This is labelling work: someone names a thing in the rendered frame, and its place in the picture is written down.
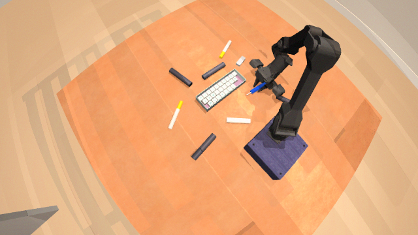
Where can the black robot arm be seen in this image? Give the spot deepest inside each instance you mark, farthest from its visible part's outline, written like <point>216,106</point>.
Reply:
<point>322,52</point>

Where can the dark grey cylinder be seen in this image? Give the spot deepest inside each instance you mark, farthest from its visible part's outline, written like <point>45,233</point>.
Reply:
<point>213,70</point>
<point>202,148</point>
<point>282,99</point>
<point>180,77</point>

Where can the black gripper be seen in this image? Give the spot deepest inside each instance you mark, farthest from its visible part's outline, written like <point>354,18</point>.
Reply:
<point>277,89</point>

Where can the blue stylus with white tip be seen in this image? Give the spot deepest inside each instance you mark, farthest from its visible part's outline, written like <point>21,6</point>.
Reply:
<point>257,88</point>

